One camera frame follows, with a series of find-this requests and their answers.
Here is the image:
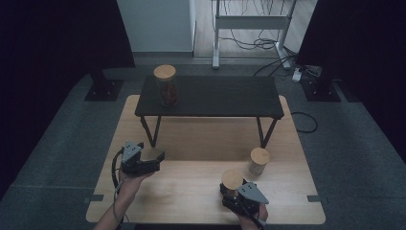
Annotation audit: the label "black curtain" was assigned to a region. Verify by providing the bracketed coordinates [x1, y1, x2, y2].
[0, 0, 136, 196]
[296, 0, 406, 164]

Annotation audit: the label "short glass jar wooden lid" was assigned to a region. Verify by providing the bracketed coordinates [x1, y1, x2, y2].
[220, 169, 245, 197]

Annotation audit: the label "grey tape strip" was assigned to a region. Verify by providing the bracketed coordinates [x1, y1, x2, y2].
[82, 194, 105, 205]
[306, 194, 328, 204]

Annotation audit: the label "white metal desk frame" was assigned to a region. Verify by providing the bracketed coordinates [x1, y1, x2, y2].
[212, 0, 298, 71]

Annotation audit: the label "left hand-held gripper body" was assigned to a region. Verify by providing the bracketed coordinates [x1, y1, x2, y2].
[121, 140, 161, 176]

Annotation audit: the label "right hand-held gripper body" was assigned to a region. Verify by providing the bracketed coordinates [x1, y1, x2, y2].
[219, 181, 270, 218]

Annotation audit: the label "white power strip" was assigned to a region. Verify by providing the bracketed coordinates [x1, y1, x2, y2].
[291, 66, 304, 83]

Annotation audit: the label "person's left hand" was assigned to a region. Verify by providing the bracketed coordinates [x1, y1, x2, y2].
[118, 172, 155, 201]

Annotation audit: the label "black shelf with metal legs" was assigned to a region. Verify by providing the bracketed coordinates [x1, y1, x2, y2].
[134, 75, 285, 150]

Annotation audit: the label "white partition panel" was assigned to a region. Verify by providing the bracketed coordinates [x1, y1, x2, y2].
[116, 0, 196, 54]

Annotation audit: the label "person's right hand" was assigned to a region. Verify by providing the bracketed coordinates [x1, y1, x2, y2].
[237, 203, 270, 230]

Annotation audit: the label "black stand base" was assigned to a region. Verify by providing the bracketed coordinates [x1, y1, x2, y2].
[83, 68, 125, 103]
[301, 79, 342, 103]

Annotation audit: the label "looped black floor cable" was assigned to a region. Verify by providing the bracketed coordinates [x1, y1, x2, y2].
[290, 111, 319, 134]

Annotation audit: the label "tall glass jar wooden lid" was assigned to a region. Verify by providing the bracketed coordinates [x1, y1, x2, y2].
[153, 64, 179, 107]

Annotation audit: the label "medium glass jar pale contents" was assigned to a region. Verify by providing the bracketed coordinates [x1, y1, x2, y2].
[248, 147, 271, 176]

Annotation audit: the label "bundle of black floor cables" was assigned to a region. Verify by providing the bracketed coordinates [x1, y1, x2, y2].
[219, 28, 309, 79]

